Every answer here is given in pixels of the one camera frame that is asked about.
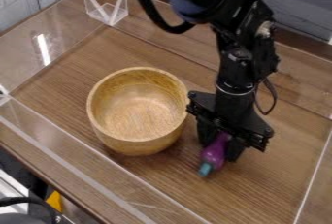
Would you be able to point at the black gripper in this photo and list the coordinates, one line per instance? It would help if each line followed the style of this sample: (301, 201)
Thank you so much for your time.
(227, 111)

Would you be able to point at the purple toy eggplant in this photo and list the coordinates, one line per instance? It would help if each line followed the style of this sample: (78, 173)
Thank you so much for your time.
(212, 155)

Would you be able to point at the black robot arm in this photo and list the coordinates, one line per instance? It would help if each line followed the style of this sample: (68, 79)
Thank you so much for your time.
(242, 24)

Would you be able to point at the brown wooden bowl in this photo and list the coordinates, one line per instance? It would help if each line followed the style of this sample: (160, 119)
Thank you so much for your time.
(136, 110)

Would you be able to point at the clear acrylic tray enclosure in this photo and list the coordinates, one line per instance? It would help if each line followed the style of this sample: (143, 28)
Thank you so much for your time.
(60, 52)

